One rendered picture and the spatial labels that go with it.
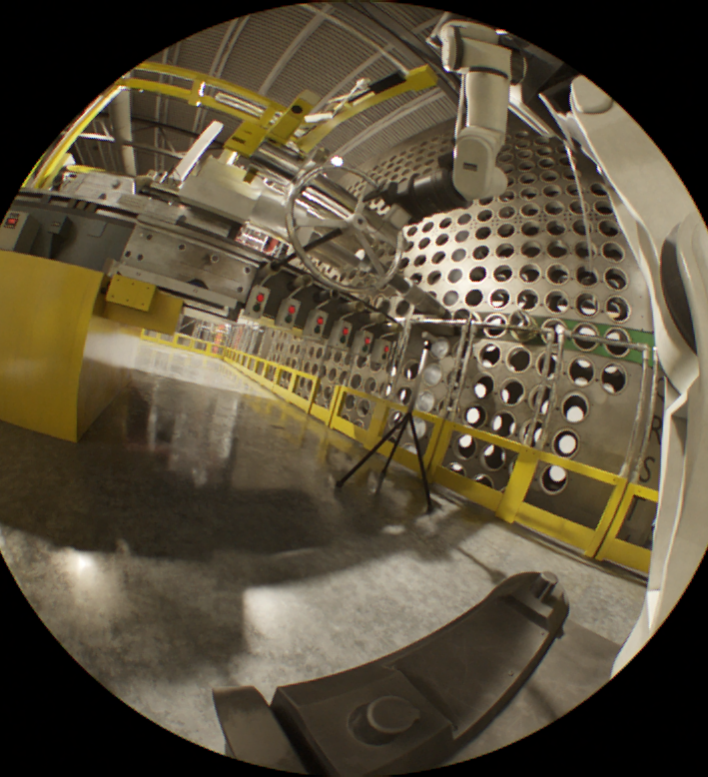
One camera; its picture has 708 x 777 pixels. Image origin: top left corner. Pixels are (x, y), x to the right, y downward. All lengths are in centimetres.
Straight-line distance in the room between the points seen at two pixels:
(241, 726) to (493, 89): 75
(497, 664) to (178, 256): 156
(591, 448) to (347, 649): 200
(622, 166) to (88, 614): 93
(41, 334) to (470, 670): 127
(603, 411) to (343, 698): 216
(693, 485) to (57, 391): 127
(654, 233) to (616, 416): 197
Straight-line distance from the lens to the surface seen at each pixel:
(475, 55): 53
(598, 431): 220
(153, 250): 138
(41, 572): 64
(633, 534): 237
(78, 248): 155
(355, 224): 70
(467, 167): 47
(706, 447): 22
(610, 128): 42
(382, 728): 23
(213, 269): 135
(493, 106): 50
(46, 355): 109
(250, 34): 1078
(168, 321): 107
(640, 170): 39
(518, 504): 142
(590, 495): 222
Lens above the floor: 46
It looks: 2 degrees down
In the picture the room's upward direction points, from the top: 16 degrees clockwise
